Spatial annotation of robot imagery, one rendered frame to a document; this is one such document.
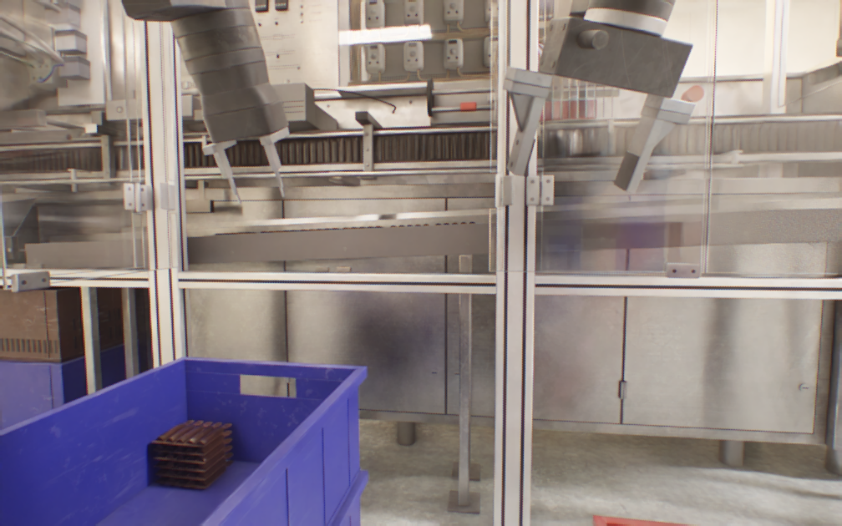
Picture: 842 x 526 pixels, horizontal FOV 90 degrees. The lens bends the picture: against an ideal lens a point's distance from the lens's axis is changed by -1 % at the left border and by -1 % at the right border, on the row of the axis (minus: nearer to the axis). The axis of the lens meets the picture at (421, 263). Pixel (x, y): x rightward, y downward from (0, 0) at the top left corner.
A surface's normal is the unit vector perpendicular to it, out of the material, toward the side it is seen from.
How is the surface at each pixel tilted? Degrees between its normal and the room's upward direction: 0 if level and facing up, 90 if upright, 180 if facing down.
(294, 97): 90
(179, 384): 90
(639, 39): 114
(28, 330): 90
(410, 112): 90
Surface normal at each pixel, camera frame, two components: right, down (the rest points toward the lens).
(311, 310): -0.15, 0.07
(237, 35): 0.76, 0.17
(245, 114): -0.10, 0.47
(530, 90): 0.11, 0.47
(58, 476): 0.99, 0.01
